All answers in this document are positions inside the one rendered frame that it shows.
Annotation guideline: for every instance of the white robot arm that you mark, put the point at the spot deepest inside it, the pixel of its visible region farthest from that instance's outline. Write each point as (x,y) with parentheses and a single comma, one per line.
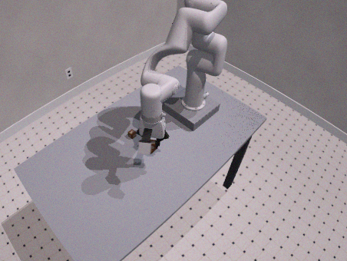
(188,24)

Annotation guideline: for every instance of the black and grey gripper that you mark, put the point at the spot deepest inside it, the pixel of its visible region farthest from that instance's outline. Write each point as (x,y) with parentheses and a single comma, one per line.
(158,129)

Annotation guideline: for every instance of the brown calendar cube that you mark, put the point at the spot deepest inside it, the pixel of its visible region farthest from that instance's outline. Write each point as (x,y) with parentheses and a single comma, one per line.
(132,134)
(153,144)

